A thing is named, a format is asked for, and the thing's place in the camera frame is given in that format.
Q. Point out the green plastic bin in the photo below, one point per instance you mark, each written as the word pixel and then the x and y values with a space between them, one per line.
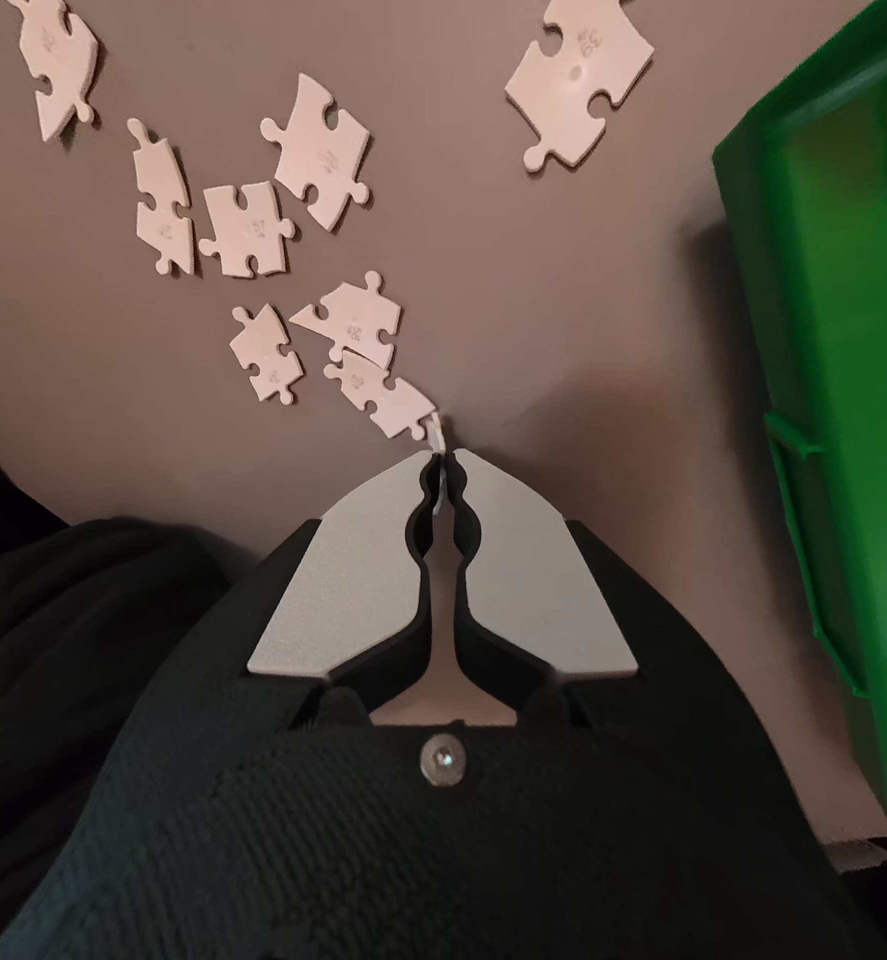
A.
pixel 833 300

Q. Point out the person's dark clothing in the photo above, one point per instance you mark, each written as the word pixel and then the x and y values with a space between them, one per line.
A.
pixel 38 615

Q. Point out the curved white jigsaw piece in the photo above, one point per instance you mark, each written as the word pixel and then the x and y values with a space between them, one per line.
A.
pixel 434 437

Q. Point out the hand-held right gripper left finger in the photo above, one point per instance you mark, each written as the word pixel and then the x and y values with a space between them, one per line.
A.
pixel 338 592

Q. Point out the spread of white puzzle pieces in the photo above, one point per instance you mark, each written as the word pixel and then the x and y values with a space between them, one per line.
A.
pixel 316 161

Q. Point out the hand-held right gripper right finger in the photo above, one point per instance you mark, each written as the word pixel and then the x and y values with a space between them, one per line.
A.
pixel 541 592

